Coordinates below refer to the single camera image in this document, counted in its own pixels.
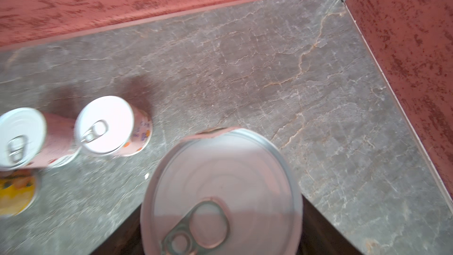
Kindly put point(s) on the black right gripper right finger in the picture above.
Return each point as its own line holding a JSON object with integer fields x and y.
{"x": 320, "y": 237}

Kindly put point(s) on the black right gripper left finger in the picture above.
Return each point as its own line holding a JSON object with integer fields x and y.
{"x": 126, "y": 240}

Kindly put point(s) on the green label white-top can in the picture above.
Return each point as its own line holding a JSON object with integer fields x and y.
{"x": 223, "y": 192}

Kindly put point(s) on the pink can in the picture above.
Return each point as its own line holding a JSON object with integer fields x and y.
{"x": 31, "y": 139}
{"x": 111, "y": 127}

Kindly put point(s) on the small yellow white-lid can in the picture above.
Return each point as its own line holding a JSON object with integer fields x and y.
{"x": 18, "y": 191}

